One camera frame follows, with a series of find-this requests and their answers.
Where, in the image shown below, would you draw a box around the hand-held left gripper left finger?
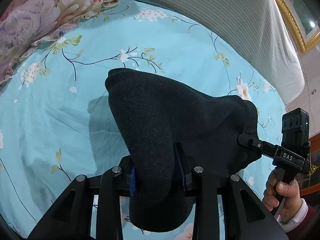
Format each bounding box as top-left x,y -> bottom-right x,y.
27,156 -> 137,240

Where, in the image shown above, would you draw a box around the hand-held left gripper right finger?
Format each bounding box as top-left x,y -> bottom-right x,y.
174,142 -> 288,240

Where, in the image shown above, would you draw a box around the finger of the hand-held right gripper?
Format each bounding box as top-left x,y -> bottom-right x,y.
236,134 -> 277,158

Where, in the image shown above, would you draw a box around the black pants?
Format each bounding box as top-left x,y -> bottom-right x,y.
104,67 -> 262,232

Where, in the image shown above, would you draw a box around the person's right forearm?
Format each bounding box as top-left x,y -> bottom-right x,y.
275,200 -> 320,240

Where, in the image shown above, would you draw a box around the person's right hand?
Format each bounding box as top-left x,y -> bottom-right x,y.
263,170 -> 308,222

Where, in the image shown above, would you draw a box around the brown wooden furniture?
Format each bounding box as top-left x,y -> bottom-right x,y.
299,132 -> 320,198

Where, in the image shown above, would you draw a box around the turquoise floral bed sheet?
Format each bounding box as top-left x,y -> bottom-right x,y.
0,0 -> 288,240

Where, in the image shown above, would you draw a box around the gold framed painting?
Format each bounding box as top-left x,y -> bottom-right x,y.
265,0 -> 320,54

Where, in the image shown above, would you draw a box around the floral pillow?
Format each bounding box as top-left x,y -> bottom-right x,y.
0,0 -> 123,85

